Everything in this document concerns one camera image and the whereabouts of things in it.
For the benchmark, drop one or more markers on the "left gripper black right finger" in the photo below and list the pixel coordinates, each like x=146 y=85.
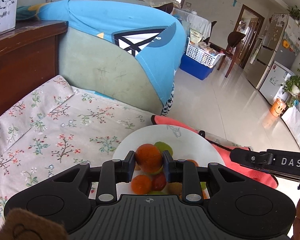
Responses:
x=184 y=172

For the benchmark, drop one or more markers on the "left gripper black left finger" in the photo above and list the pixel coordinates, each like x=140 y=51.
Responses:
x=113 y=172

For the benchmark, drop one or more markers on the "finger of the black right gripper marked das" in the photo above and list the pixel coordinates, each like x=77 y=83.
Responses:
x=283 y=164

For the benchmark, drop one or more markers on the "brown kiwi right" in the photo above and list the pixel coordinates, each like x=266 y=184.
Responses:
x=174 y=188

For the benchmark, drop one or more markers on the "orange mandarin right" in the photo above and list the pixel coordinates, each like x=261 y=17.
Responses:
x=193 y=161

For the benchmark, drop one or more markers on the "red cherry tomato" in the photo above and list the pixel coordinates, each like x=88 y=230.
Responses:
x=158 y=182

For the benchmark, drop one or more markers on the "white ceramic plate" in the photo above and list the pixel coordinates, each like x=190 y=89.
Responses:
x=185 y=144

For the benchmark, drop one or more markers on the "green lime on plate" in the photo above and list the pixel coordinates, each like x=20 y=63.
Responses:
x=162 y=146

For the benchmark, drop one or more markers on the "orange mandarin left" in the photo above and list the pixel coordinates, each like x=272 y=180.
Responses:
x=141 y=184

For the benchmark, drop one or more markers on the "orange mandarin under finger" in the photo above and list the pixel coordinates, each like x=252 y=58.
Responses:
x=148 y=158

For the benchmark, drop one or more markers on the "orange smiley bucket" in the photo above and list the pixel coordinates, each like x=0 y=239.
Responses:
x=278 y=107

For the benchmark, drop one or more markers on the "floral tablecloth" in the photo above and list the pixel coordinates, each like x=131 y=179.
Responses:
x=55 y=127

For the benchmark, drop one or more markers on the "small white fridge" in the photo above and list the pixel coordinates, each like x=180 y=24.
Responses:
x=272 y=87

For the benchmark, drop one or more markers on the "green potted plant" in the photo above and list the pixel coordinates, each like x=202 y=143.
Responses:
x=292 y=87

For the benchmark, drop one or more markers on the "blue plastic storage bin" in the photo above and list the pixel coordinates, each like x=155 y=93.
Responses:
x=195 y=68

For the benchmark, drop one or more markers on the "brown plush glove cuff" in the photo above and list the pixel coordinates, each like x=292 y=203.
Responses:
x=22 y=224

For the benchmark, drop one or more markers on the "green sofa armrest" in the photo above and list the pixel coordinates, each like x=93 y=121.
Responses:
x=92 y=63

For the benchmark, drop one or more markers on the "white lattice basket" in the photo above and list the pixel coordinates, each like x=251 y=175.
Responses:
x=205 y=56

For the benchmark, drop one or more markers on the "silver refrigerator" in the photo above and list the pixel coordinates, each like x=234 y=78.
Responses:
x=280 y=43

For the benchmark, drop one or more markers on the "blue printed blanket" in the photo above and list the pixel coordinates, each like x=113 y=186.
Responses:
x=154 y=38

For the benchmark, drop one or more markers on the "dark wooden chair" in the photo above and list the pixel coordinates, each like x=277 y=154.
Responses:
x=232 y=50

